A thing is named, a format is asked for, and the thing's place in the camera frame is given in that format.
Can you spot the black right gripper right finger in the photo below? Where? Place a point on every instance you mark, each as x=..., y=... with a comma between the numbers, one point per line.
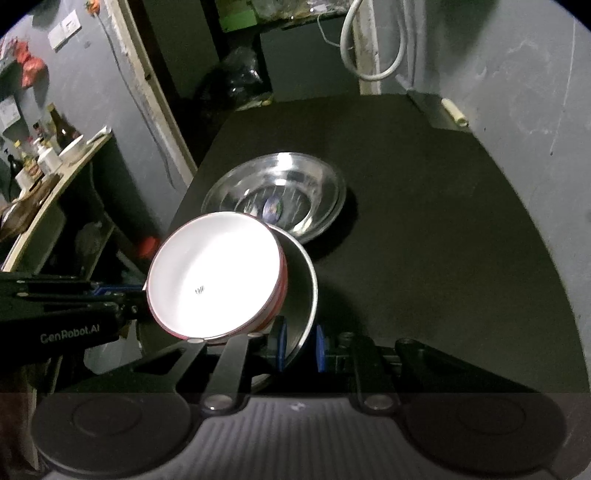
x=354, y=365

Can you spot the black plastic bag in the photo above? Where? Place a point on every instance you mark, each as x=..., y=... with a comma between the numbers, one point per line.
x=245, y=84

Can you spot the kitchen cleaver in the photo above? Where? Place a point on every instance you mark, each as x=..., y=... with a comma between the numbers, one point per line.
x=441, y=113

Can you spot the green box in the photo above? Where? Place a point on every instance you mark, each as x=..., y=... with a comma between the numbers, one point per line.
x=238, y=20

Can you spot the white wall switch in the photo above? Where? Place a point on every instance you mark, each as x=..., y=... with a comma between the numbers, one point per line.
x=63, y=31

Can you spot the red lidded jar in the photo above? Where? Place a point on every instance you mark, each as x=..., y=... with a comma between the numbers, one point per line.
x=148, y=247

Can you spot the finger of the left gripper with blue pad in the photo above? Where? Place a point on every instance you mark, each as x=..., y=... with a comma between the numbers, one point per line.
x=131, y=299

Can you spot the white jar on shelf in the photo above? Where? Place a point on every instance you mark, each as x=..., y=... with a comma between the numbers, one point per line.
x=48, y=160

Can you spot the white bowl on shelf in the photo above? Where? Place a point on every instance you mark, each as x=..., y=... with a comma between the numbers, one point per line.
x=74, y=151

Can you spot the steel plate without sticker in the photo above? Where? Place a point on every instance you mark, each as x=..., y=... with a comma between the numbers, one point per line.
x=296, y=192

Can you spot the wooden shelf counter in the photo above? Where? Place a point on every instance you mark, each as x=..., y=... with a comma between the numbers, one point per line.
x=67, y=173

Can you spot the white bowl red rim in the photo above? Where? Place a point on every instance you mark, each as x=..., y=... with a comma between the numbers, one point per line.
x=217, y=276

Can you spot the red plastic bag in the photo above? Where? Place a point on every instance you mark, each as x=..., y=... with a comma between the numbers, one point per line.
x=32, y=67

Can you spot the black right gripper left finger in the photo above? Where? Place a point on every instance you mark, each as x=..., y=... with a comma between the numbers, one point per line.
x=242, y=358

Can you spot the dark glass bottle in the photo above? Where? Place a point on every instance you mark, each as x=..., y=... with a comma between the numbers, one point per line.
x=65, y=133

